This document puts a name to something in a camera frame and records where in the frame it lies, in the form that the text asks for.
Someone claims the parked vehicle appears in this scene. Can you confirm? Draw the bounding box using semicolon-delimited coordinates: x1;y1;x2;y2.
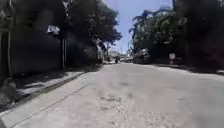
133;48;153;65

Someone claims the dark wall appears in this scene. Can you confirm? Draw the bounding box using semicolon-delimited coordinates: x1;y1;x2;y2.
0;26;101;79

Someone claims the grey concrete road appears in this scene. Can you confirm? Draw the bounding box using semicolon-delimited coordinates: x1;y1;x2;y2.
0;61;224;128

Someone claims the row of trees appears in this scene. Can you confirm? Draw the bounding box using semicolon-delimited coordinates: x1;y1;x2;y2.
13;0;123;64
129;0;224;68

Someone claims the grey concrete pavement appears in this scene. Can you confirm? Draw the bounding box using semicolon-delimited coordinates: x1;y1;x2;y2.
0;68;91;113

